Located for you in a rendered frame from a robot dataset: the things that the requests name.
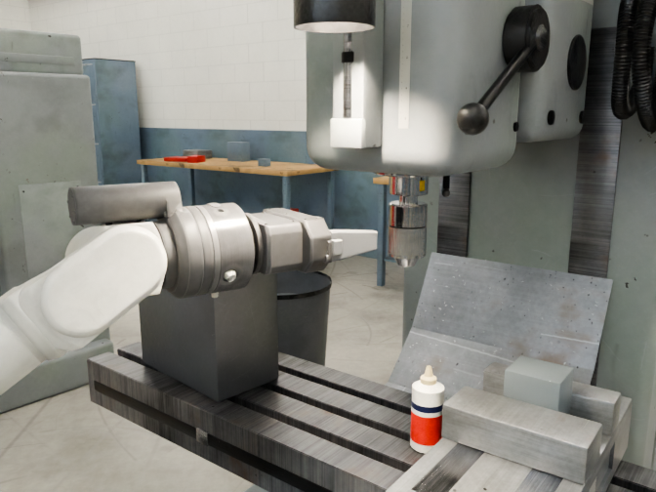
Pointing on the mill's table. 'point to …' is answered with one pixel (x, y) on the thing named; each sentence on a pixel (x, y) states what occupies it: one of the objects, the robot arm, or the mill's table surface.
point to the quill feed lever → (529, 31)
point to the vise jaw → (523, 432)
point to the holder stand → (214, 338)
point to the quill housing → (424, 91)
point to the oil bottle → (427, 412)
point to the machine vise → (484, 468)
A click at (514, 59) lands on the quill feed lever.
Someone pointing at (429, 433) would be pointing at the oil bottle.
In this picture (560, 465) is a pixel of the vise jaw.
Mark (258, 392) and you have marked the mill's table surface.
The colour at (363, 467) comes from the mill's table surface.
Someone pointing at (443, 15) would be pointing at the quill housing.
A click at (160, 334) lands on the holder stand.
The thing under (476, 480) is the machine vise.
